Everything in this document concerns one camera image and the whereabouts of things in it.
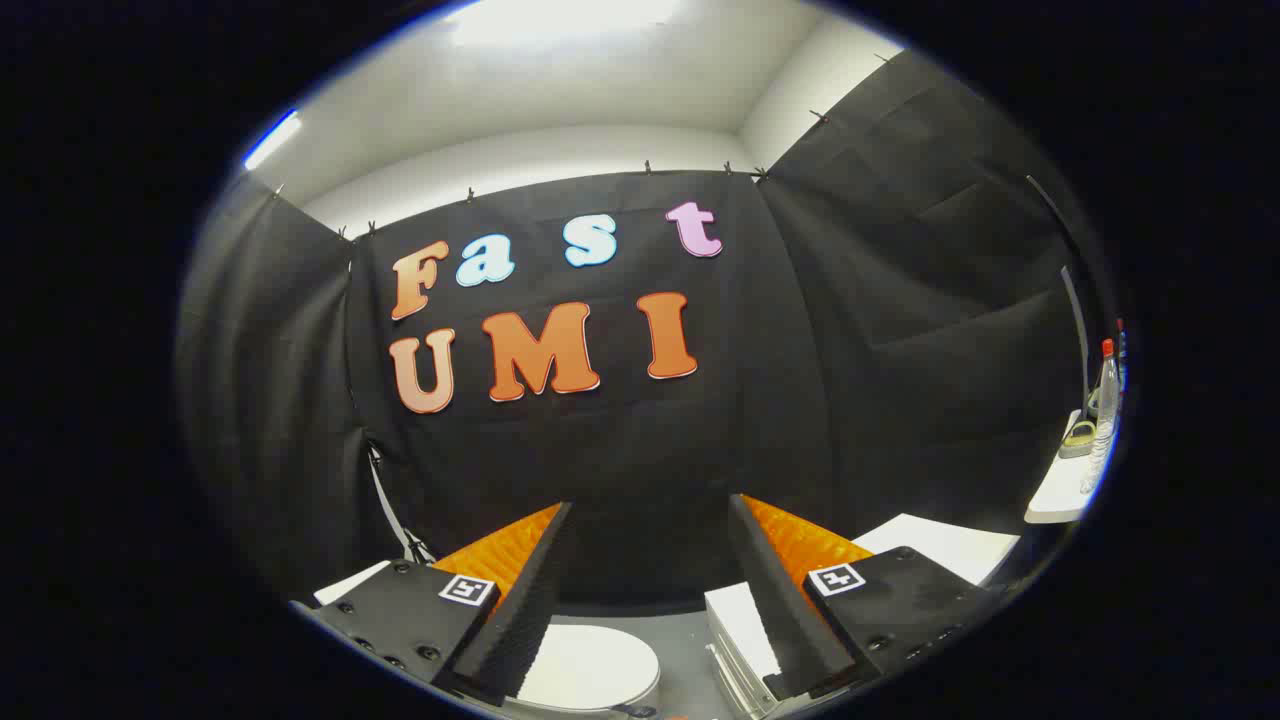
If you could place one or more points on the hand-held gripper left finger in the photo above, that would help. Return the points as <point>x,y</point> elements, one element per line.
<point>535,610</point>

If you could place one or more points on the white side shelf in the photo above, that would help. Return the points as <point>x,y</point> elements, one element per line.
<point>1058,495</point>

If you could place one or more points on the ceiling light strip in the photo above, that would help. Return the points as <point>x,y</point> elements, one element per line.
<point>272,140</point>

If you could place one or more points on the black backdrop cloth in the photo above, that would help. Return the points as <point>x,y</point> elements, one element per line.
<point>620,450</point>

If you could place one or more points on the white drawer cabinet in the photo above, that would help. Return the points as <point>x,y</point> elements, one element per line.
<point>940,548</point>

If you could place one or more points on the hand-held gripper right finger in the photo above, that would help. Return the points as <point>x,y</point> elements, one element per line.
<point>775,610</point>

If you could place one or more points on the clear bottle red cap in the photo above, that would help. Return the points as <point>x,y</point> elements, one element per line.
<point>1106,400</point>

